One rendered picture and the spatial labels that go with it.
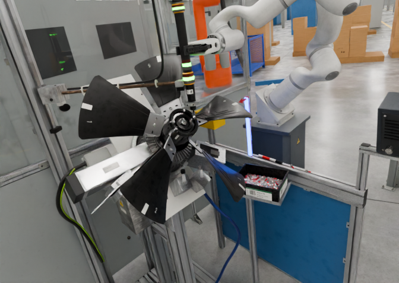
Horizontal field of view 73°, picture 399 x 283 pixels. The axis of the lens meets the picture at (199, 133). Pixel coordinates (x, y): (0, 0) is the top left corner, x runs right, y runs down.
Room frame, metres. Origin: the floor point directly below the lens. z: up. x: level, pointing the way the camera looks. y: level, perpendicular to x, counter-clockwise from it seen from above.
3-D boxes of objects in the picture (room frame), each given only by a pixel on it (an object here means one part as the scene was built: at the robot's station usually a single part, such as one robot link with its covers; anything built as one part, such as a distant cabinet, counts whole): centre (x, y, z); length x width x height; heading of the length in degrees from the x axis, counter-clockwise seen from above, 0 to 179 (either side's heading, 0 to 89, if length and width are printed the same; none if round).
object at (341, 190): (1.21, -0.33, 0.82); 0.90 x 0.04 x 0.08; 41
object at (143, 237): (1.39, 0.46, 0.42); 0.04 x 0.04 x 0.83; 41
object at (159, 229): (1.13, 0.26, 0.56); 0.19 x 0.04 x 0.04; 41
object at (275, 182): (1.05, -0.25, 0.83); 0.19 x 0.14 x 0.03; 55
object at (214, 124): (1.51, -0.07, 1.02); 0.16 x 0.10 x 0.11; 41
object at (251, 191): (1.05, -0.25, 0.85); 0.22 x 0.17 x 0.07; 55
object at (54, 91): (1.21, 0.62, 1.35); 0.10 x 0.07 x 0.09; 76
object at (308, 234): (1.21, -0.33, 0.45); 0.82 x 0.02 x 0.66; 41
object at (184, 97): (1.05, 0.02, 1.31); 0.09 x 0.07 x 0.10; 76
